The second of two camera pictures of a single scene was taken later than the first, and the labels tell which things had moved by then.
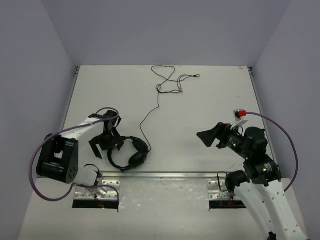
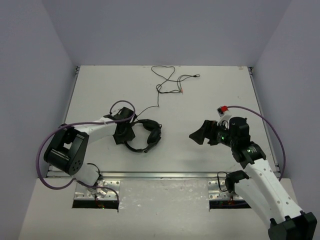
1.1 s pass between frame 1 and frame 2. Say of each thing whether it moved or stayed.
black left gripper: moved
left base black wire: stayed
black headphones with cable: moved
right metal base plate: stayed
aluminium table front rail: stayed
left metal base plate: stayed
